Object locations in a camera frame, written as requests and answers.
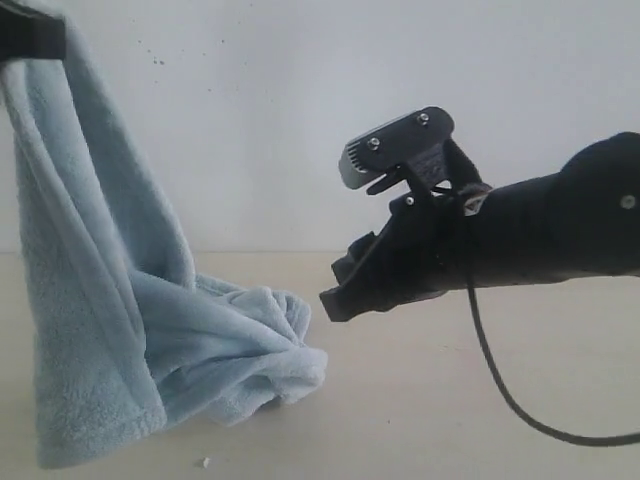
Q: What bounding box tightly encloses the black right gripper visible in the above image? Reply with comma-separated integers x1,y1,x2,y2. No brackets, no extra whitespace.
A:
319,195,471,321

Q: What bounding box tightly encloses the light blue fluffy towel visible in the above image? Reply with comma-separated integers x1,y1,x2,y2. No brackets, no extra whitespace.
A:
1,24,328,470

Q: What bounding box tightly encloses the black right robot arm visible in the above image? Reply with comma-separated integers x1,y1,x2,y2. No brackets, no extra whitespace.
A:
320,132,639,322

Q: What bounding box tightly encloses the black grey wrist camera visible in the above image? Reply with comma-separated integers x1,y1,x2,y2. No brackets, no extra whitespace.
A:
338,106,455,195

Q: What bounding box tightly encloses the black camera cable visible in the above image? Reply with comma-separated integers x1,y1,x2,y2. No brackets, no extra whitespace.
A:
429,182,640,448

